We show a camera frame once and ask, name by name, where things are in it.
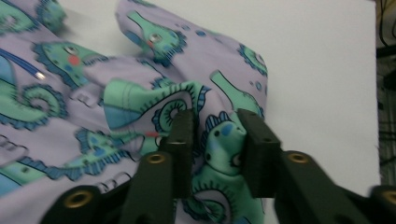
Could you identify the purple seahorse print swimsuit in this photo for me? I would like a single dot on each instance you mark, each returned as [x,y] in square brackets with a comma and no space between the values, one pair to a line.
[93,124]

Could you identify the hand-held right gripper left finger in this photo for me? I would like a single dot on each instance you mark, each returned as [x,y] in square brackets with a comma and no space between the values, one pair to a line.
[182,155]

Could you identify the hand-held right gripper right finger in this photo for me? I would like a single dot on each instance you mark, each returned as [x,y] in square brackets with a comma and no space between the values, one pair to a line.
[261,161]

